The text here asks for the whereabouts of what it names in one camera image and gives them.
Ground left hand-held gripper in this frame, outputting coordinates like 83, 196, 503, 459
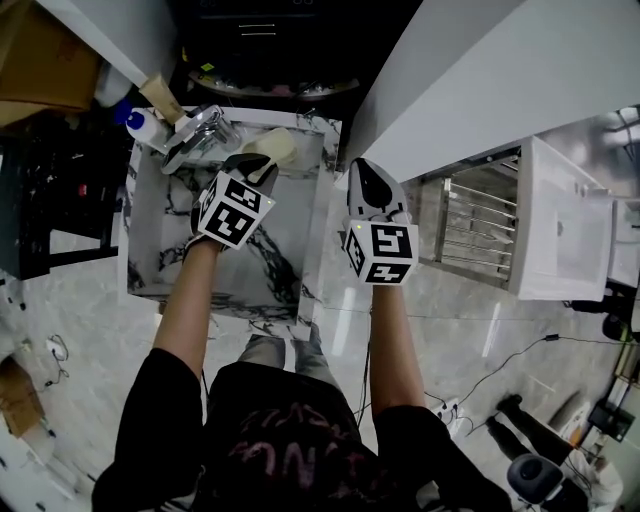
190, 153, 280, 252

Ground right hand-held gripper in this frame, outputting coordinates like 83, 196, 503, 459
342, 157, 420, 287

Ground marble sink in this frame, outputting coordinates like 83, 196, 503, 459
117, 105, 344, 342

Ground beige soap dish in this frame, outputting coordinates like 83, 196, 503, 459
241, 126, 299, 185

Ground person's left forearm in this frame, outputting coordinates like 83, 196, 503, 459
152, 238, 224, 382

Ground person's right forearm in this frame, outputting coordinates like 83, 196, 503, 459
368, 283, 427, 417

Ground chrome faucet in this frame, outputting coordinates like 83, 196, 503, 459
160, 104, 242, 176

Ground steel towel rack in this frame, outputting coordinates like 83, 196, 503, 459
416, 162, 522, 290

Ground white bottle with blue cap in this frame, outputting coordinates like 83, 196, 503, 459
113, 99, 170, 152

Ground round dark tray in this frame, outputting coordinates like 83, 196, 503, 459
188, 69, 362, 100

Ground beige tube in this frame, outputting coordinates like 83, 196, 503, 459
138, 73, 189, 127

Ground person's grey trousers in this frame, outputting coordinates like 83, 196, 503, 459
238, 323, 344, 392

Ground white plastic jug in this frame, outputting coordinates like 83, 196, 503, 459
93, 62, 135, 109

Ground white ceramic basin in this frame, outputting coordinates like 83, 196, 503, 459
508, 134, 615, 302

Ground black shelf unit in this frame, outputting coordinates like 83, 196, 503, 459
0, 115, 132, 282

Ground white power strip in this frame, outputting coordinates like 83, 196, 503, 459
433, 397, 462, 427

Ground person's black t-shirt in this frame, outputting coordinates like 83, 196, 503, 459
91, 347, 512, 512

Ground cardboard box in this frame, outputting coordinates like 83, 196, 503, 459
0, 0, 104, 127

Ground flat cardboard piece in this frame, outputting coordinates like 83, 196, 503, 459
0, 356, 47, 440

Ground grey round device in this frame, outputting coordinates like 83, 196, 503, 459
506, 452, 567, 505

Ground black floor cable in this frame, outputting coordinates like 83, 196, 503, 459
424, 333, 624, 436

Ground white charger with cable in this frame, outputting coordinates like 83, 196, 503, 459
34, 333, 71, 396

